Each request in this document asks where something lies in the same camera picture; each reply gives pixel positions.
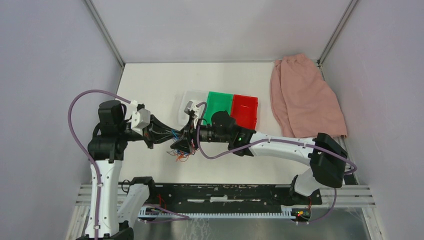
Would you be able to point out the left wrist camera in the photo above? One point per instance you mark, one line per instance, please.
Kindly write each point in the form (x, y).
(140, 119)

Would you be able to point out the clear plastic bin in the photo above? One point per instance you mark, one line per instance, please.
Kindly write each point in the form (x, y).
(195, 96)

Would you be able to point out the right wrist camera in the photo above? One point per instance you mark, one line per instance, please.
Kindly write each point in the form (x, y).
(193, 111)

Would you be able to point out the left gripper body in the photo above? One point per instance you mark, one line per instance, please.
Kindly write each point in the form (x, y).
(147, 135)

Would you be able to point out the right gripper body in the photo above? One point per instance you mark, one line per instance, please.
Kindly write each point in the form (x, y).
(191, 132)

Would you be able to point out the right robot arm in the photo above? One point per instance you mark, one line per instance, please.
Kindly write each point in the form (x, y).
(325, 158)

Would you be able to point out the green plastic bin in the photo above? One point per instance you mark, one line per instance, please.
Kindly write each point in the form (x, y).
(216, 102)

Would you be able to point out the red plastic bin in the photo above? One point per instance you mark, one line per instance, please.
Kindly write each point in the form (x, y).
(244, 110)

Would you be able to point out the pink cloth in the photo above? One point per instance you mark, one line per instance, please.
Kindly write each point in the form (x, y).
(302, 103)

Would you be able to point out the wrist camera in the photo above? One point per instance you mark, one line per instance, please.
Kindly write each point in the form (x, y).
(140, 119)
(193, 111)

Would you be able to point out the white slotted cable duct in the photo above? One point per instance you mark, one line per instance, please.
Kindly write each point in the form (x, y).
(284, 213)

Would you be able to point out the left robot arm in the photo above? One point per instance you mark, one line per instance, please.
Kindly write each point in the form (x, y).
(107, 220)

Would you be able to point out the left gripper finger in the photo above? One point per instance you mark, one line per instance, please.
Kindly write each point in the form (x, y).
(161, 137)
(159, 128)

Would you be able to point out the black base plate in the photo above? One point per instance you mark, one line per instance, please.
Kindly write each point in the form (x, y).
(196, 198)

